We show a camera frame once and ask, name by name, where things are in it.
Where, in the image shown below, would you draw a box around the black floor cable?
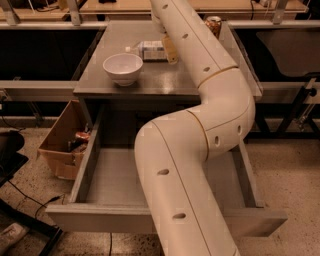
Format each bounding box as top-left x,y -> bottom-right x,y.
6,179 -> 66,218

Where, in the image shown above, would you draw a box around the orange patterned drink can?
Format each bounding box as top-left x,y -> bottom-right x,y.
205,16 -> 222,38

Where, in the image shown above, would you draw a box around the white ceramic bowl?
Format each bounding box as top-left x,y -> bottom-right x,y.
103,53 -> 143,86

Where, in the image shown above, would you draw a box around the red items in box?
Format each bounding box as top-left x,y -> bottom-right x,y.
68,132 -> 90,153

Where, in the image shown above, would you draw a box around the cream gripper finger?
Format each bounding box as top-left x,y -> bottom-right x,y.
162,35 -> 178,64

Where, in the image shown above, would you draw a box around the black chair base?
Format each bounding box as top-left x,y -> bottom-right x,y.
1,128 -> 67,256

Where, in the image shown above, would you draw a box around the open grey top drawer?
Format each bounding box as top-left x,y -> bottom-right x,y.
47,105 -> 287,237

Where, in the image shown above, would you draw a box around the clear blue plastic bottle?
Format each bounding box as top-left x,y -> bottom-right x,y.
125,41 -> 167,62

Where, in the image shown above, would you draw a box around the brown cardboard box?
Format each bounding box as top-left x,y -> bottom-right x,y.
38,100 -> 91,180

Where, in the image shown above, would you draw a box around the white shoe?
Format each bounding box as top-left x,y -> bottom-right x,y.
0,223 -> 29,256

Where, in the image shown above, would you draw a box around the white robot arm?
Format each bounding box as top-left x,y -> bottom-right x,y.
134,0 -> 255,256

